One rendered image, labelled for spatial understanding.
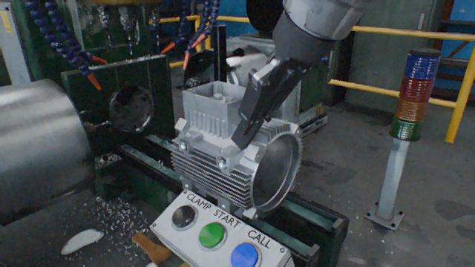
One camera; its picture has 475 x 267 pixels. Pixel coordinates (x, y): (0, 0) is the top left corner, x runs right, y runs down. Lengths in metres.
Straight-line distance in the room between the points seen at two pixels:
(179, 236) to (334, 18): 0.30
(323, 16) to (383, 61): 3.34
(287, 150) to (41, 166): 0.45
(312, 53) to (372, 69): 3.36
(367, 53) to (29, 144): 3.44
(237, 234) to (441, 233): 0.63
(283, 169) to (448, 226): 0.46
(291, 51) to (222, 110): 0.21
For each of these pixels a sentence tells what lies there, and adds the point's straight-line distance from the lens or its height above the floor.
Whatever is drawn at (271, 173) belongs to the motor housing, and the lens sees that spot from 0.69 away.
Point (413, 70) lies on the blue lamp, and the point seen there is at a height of 1.18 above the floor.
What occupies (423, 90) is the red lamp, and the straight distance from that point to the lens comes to 0.74.
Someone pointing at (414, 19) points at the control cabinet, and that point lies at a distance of 3.59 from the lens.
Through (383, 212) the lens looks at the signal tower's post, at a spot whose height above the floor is 0.82.
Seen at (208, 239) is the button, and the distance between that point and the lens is 0.38.
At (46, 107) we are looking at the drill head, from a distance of 0.65.
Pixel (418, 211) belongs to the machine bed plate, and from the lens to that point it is 0.97.
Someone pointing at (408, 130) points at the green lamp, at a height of 1.05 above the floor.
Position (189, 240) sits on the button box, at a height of 1.06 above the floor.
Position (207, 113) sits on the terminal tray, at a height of 1.12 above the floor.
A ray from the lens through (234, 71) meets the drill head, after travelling 0.90.
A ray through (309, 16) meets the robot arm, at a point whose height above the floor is 1.30.
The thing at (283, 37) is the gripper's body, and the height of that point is 1.27.
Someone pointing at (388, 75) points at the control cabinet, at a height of 0.50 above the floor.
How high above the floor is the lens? 1.33
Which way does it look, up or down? 25 degrees down
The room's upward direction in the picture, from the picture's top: straight up
